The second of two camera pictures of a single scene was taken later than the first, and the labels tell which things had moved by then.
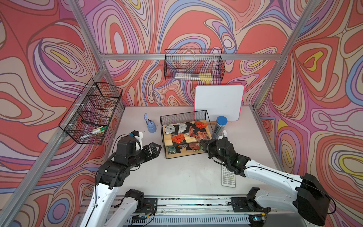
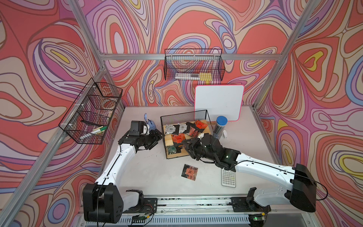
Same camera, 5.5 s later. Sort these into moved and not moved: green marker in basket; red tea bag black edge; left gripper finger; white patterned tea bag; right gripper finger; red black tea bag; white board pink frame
Moved: left gripper finger; red tea bag black edge; right gripper finger
Not moved: red black tea bag; white board pink frame; white patterned tea bag; green marker in basket
